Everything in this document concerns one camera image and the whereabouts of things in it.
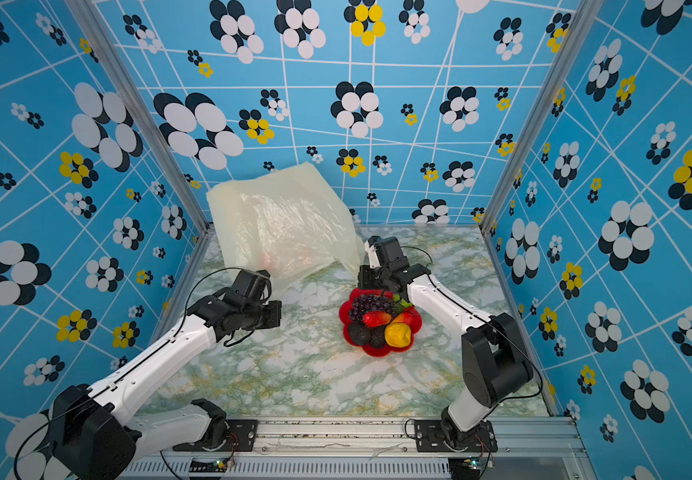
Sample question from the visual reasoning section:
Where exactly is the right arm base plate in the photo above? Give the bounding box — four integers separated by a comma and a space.
411, 420, 499, 454

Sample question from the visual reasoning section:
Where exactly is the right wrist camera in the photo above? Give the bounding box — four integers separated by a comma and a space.
365, 241, 382, 269

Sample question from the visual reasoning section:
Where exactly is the yellow bell pepper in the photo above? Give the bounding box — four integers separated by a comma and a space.
384, 322, 413, 349

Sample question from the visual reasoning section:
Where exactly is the red yellow mango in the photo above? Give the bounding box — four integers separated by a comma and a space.
392, 310, 416, 330

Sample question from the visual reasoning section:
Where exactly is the red orange pepper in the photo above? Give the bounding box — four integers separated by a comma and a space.
363, 311, 393, 329

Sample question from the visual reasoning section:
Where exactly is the left aluminium corner post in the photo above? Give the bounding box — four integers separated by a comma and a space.
66, 1, 210, 233

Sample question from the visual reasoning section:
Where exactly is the translucent cream plastic bag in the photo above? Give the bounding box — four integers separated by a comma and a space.
206, 163, 365, 299

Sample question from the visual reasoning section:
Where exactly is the aluminium corner post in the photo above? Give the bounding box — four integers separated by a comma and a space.
66, 1, 210, 233
480, 0, 604, 235

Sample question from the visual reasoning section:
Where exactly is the purple grape bunch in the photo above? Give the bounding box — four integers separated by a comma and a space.
349, 294, 395, 323

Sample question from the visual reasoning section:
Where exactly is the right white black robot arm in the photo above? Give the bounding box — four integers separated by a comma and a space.
359, 236, 536, 451

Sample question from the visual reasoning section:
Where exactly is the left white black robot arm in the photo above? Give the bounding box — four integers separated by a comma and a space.
39, 269, 282, 479

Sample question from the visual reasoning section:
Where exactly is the aluminium front rail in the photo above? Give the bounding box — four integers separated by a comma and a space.
115, 417, 597, 479

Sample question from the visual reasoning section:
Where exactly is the right aluminium corner post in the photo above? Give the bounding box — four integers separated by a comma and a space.
480, 0, 604, 235

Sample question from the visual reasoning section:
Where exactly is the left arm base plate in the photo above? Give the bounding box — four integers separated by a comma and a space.
173, 419, 259, 453

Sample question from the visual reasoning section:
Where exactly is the red flower-shaped plate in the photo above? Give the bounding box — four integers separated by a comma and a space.
339, 288, 423, 357

